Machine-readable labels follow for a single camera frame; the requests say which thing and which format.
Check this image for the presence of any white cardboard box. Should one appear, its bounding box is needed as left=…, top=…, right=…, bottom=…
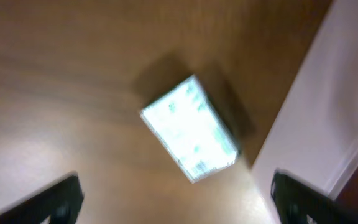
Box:
left=252, top=0, right=358, bottom=223

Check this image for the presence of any green white soap box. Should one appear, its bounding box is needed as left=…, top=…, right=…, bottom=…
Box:
left=140, top=75, right=239, bottom=183

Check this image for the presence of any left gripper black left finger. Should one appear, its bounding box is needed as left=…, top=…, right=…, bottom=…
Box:
left=0, top=174, right=85, bottom=223

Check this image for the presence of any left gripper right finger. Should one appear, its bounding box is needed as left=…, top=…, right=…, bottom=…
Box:
left=270, top=170, right=358, bottom=224

